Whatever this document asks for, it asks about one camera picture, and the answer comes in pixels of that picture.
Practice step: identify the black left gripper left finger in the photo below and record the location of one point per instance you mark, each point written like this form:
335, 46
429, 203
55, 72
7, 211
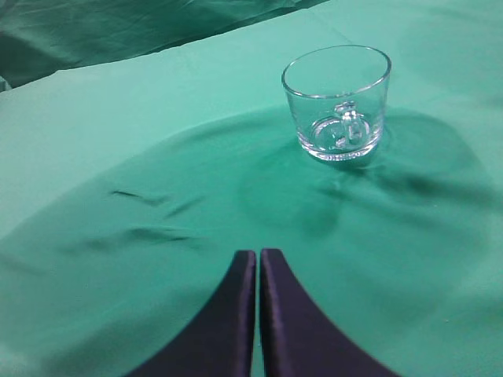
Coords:
218, 341

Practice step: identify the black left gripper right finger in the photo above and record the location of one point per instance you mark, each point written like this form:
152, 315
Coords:
297, 338

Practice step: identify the green table cloth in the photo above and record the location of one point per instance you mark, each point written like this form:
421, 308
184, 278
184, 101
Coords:
127, 187

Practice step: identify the clear glass mug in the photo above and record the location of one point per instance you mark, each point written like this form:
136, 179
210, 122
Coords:
338, 97

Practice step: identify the green backdrop cloth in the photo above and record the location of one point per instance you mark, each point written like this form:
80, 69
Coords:
39, 38

